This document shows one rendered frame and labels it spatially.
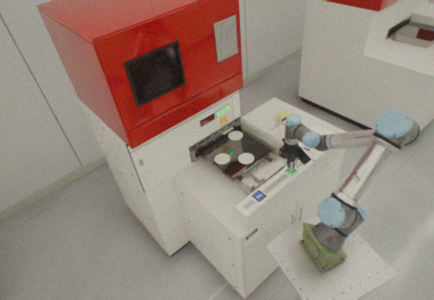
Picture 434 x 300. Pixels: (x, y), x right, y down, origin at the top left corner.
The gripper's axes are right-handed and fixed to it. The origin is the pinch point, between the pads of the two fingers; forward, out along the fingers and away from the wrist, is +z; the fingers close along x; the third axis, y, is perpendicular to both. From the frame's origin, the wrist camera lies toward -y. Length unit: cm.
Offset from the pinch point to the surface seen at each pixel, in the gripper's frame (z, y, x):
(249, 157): 7.7, 30.6, 4.1
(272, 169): 9.7, 14.4, 0.4
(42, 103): 7, 207, 79
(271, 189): 1.8, -0.7, 17.9
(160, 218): 44, 59, 62
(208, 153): 8, 52, 20
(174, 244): 79, 59, 59
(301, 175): 4.3, -4.0, -3.1
